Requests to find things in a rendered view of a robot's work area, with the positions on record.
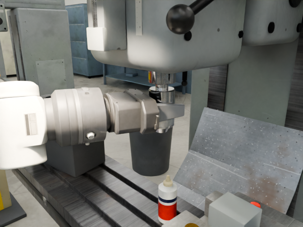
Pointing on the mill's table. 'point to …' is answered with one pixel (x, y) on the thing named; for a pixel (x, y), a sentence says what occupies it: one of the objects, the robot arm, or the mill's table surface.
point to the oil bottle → (167, 200)
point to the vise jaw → (181, 220)
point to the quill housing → (144, 11)
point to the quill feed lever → (184, 16)
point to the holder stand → (74, 155)
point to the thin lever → (184, 79)
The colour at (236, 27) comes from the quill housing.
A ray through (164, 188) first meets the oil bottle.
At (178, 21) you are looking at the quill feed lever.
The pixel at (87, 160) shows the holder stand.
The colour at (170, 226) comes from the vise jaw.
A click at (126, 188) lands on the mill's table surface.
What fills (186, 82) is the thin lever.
